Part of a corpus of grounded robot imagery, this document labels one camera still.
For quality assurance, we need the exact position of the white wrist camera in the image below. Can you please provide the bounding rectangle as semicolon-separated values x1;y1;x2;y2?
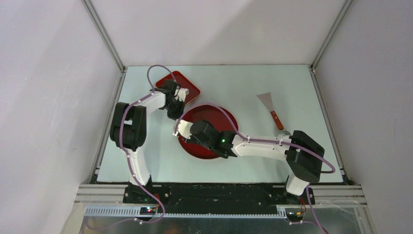
176;88;189;102
173;119;193;139

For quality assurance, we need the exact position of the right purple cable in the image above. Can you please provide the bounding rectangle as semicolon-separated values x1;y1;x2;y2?
172;102;336;234

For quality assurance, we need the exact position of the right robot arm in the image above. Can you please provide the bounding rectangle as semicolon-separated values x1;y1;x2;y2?
175;120;325;204

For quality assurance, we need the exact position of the round red plate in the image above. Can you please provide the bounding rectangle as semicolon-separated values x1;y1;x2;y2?
178;105;239;159

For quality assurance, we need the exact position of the purple cable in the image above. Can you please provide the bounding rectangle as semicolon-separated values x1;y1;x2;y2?
172;102;336;234
84;64;181;231

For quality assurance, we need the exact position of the rectangular red tray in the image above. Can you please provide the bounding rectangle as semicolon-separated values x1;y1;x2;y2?
172;71;201;106

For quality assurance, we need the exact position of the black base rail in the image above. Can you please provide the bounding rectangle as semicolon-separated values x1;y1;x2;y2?
123;182;315;215

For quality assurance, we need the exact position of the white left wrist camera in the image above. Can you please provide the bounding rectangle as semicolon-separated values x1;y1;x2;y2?
176;88;189;102

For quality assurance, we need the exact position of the small metal cup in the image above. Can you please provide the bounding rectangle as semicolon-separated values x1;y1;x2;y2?
278;129;291;136

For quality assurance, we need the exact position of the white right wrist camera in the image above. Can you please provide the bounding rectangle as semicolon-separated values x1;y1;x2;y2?
173;119;193;139

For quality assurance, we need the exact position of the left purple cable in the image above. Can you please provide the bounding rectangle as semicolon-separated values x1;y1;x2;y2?
84;64;181;231

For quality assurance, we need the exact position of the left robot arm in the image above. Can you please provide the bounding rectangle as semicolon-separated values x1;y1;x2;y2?
110;79;189;203

